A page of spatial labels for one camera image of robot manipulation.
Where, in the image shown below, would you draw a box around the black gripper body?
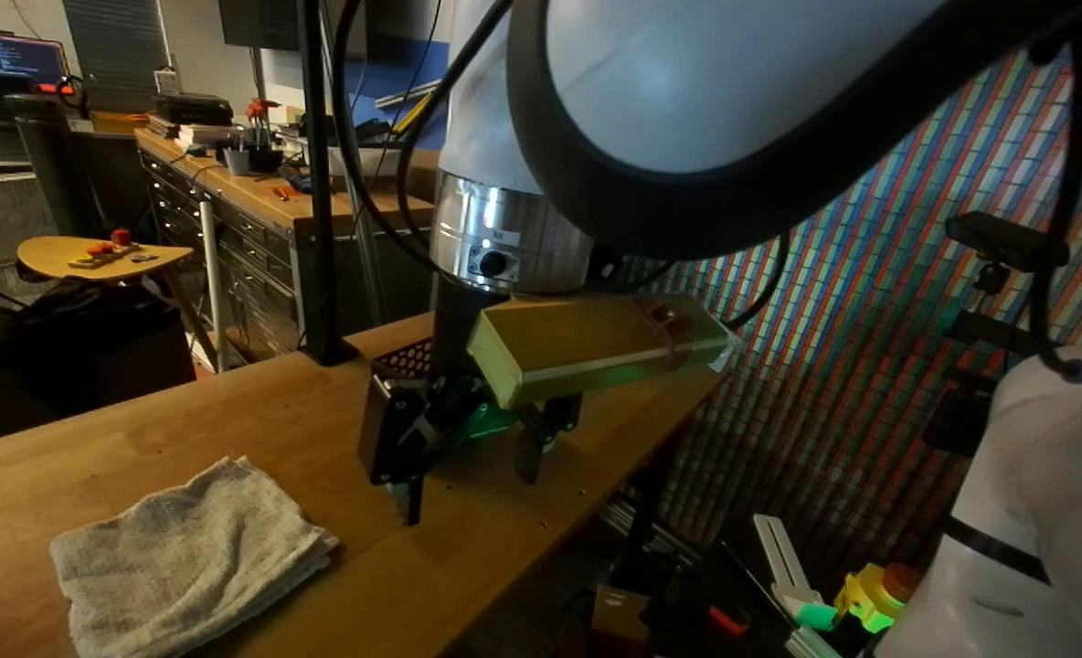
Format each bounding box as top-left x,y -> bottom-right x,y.
356,286 -> 588,488

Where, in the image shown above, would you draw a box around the white towel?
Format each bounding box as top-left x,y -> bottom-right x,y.
48,452 -> 342,658

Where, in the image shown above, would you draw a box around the wooden workbench with drawers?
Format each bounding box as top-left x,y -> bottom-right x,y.
131,125 -> 442,362

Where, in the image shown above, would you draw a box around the black vertical pole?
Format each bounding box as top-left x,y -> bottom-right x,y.
295,0 -> 363,364

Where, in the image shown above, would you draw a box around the red black power tool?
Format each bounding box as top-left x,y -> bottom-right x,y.
236,93 -> 287,174

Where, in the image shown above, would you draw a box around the red tools on stool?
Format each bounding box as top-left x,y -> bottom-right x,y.
68,228 -> 147,271

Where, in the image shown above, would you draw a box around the round wooden stool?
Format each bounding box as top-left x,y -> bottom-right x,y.
9,229 -> 198,286

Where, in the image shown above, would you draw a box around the colourful striped backdrop panel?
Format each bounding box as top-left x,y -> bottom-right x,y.
610,31 -> 1082,588

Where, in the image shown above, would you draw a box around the yellow green plastic toy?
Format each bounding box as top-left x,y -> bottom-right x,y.
829,559 -> 915,636

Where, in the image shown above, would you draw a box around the black case on workbench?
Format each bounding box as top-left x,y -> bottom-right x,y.
152,92 -> 236,126

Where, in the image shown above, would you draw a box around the black looping wrist cable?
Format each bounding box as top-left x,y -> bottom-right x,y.
325,0 -> 518,276

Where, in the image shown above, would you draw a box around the black camera on stand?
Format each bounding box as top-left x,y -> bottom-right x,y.
921,208 -> 1074,466

